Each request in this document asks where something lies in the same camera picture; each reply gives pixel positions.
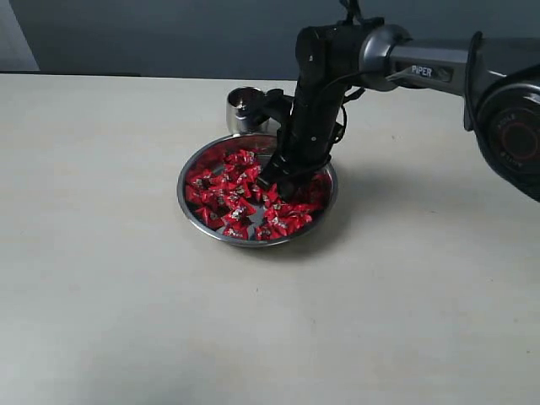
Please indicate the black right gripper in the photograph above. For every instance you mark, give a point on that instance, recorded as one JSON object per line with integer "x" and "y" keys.
{"x": 328, "y": 60}

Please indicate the red wrapped candy front-left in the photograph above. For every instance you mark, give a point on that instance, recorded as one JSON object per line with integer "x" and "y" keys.
{"x": 209, "y": 218}

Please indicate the stainless steel cup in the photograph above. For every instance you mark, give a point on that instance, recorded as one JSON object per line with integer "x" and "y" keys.
{"x": 238, "y": 122}

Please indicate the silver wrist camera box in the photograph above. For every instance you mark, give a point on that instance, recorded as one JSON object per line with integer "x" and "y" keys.
{"x": 276, "y": 105}

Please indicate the red wrapped candy front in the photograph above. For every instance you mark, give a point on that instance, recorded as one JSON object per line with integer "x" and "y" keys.
{"x": 237, "y": 230}

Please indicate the round stainless steel plate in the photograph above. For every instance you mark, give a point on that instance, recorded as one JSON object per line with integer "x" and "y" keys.
{"x": 232, "y": 193}

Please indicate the red wrapped candy top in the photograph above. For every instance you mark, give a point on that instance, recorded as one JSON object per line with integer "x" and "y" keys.
{"x": 243, "y": 157}

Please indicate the red wrapped candy left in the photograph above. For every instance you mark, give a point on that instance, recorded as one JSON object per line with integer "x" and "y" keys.
{"x": 192, "y": 195}

